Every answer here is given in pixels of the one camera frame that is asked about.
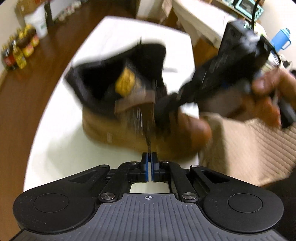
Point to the blue water jug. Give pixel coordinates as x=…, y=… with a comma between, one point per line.
x=281, y=40

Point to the dark brown shoelace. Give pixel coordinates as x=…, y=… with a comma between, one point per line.
x=148, y=124

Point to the white plastic bucket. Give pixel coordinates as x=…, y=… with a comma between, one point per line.
x=38, y=20

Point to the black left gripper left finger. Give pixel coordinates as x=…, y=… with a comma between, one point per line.
x=139, y=171

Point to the teal toaster oven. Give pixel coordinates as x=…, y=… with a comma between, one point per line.
x=246, y=8

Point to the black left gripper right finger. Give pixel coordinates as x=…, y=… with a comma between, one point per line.
x=159, y=169

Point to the person's right hand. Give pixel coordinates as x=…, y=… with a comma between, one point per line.
x=259, y=103

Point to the colourful bottles by wall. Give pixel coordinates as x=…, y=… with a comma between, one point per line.
x=19, y=47

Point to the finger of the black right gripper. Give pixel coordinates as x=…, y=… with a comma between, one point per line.
x=164, y=106

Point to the beige quilted trouser leg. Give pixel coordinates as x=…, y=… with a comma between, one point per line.
x=249, y=150

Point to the brown leather boot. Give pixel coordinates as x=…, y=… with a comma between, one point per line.
x=112, y=92

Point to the white side table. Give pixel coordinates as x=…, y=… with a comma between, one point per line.
x=202, y=20

